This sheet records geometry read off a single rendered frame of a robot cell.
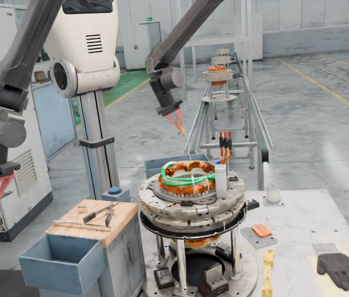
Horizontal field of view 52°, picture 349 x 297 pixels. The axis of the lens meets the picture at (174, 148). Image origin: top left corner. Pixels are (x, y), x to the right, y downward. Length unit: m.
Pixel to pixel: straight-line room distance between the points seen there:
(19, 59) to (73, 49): 0.46
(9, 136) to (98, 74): 0.60
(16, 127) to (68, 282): 0.37
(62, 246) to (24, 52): 0.50
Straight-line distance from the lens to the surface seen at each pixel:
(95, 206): 1.11
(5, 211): 3.25
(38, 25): 0.81
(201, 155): 1.46
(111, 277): 1.00
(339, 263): 1.30
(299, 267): 1.28
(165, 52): 1.24
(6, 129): 0.79
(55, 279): 0.93
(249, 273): 1.21
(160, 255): 1.25
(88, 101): 1.36
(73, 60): 1.28
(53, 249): 1.05
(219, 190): 0.99
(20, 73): 0.84
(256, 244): 1.34
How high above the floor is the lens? 1.54
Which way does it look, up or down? 18 degrees down
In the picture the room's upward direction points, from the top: 5 degrees counter-clockwise
